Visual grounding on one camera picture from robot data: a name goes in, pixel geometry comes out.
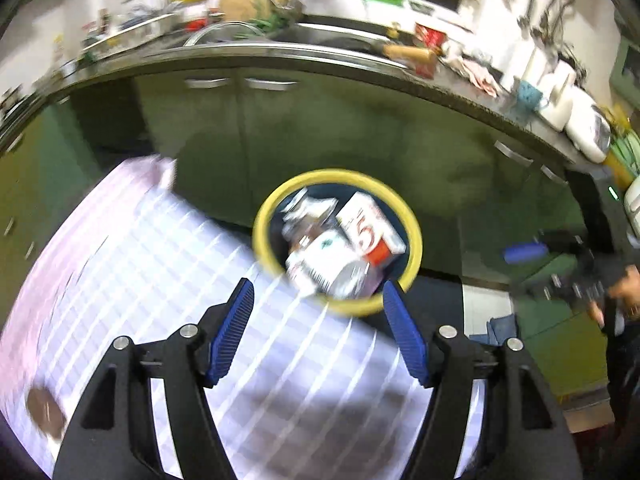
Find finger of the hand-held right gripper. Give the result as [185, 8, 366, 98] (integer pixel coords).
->
[504, 241, 548, 264]

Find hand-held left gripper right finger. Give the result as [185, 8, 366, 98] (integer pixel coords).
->
[382, 280, 583, 480]

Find red box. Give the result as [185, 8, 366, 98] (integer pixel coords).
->
[415, 24, 447, 49]

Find yellow rimmed trash bin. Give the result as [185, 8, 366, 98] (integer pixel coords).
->
[251, 169, 425, 317]

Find dish rack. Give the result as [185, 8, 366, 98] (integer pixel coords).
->
[82, 10, 177, 57]

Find kitchen counter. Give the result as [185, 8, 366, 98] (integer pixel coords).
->
[0, 42, 601, 166]

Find pink cloth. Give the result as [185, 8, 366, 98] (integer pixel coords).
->
[460, 57, 503, 97]

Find steel kitchen sink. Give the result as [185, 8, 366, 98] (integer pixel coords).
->
[185, 20, 401, 56]

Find white plastic bottle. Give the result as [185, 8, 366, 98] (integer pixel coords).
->
[285, 230, 361, 296]

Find white jug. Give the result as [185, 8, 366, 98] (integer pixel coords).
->
[542, 60, 577, 129]

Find red white carton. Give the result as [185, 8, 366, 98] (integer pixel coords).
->
[335, 191, 407, 267]

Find purple grid tablecloth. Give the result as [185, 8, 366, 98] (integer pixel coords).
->
[0, 156, 486, 480]

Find brown baking tin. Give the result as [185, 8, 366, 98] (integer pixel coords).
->
[25, 386, 68, 441]

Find person's right hand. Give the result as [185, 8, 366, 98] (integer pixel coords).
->
[587, 265, 640, 322]

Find green kitchen cabinets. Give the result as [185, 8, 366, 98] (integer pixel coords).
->
[0, 60, 621, 401]

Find brown bottle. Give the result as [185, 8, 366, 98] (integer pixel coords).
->
[382, 44, 438, 64]

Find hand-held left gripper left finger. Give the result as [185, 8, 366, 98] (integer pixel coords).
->
[52, 277, 256, 480]

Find white rice cooker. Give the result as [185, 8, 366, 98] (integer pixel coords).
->
[565, 87, 613, 163]

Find blue sponge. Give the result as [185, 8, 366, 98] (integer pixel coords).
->
[515, 80, 543, 111]

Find blue floor cloth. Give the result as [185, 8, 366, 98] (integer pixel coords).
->
[487, 315, 517, 344]

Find green vegetables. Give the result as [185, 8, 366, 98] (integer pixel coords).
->
[249, 0, 297, 29]

